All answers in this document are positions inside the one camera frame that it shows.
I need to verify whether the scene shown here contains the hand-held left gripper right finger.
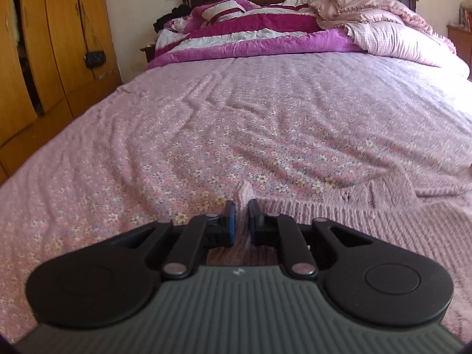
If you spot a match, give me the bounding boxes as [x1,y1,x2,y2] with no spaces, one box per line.
[246,199,374,280]

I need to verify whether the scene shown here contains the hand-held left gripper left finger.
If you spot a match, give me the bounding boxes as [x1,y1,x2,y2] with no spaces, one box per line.
[110,201,237,280]

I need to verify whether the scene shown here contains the pink knitted sweater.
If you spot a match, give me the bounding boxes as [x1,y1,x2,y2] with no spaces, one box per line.
[206,176,472,340]

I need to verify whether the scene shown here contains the dark clothes pile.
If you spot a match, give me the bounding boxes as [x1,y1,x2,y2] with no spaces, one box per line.
[153,4,193,32]

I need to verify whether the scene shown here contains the pink floral bed sheet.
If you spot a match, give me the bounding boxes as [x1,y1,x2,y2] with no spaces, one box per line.
[0,49,472,344]

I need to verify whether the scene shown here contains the dark wooden nightstand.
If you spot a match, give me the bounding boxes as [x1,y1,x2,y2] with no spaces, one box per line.
[140,42,158,64]

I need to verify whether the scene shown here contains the magenta white striped blanket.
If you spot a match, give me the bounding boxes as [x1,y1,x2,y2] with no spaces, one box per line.
[147,0,360,71]

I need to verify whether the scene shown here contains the small black hanging bag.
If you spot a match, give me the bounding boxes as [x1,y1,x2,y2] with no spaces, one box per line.
[74,1,108,70]

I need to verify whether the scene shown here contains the pink checked ruffled quilt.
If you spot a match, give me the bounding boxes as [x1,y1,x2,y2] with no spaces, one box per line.
[283,0,471,80]

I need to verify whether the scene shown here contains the wooden wardrobe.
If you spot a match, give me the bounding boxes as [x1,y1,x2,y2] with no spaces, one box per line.
[0,0,123,186]

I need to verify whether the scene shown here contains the wooden side cabinet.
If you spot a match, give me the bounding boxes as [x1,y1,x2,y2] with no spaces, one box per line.
[446,22,472,80]

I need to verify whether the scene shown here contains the row of books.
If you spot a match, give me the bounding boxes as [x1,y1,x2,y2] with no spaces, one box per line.
[458,3,472,30]

